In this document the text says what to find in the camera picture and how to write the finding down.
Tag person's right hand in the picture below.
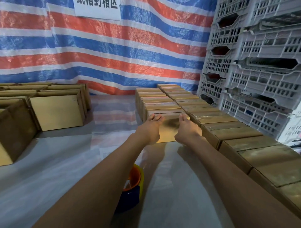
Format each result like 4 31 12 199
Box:
174 114 203 145

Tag person's left hand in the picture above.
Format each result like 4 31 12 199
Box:
135 114 165 145

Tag single brown cardboard box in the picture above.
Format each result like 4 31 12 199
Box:
146 112 191 144

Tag person's right forearm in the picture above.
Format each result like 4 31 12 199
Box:
176 137 301 228

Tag person's left forearm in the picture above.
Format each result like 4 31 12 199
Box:
32 135 152 228

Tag rows of closed cardboard boxes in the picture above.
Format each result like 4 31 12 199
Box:
135 84 301 218

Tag red blue striped tarp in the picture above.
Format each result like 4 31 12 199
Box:
0 0 218 95

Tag stack of grey plastic crates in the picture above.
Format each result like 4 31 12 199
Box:
197 0 301 139

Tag group of open cardboard cartons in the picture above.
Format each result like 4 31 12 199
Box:
0 82 92 167

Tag white paper sign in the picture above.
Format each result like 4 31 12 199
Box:
74 0 122 21

